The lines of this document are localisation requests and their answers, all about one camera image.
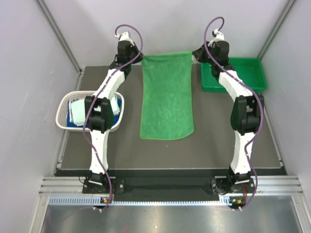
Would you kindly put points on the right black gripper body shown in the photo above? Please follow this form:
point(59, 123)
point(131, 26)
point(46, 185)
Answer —
point(203, 57)

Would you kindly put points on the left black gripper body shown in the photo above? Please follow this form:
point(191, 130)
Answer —
point(133, 53)

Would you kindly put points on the green towel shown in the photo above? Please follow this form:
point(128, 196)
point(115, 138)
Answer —
point(167, 97)

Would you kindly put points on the white towel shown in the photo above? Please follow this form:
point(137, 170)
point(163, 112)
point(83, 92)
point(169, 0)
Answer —
point(76, 111)

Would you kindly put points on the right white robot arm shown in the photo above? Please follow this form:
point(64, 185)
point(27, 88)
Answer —
point(246, 115)

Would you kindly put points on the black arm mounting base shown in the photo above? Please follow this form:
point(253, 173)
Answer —
point(168, 185)

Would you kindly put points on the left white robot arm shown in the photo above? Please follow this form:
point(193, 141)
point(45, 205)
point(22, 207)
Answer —
point(99, 113)

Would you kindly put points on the green plastic bin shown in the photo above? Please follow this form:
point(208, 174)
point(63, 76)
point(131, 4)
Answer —
point(248, 69)

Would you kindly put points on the white perforated plastic basket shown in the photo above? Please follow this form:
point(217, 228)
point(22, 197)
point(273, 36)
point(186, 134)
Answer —
point(63, 114)

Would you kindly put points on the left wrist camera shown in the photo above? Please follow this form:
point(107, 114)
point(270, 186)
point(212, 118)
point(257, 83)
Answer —
point(124, 37)

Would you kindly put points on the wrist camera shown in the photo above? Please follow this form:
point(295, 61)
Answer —
point(218, 36)
point(124, 37)

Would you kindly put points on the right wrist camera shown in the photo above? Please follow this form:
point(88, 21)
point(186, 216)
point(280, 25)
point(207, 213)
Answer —
point(218, 36)

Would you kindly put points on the grey slotted cable duct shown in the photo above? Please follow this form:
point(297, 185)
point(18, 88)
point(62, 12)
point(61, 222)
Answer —
point(100, 201)

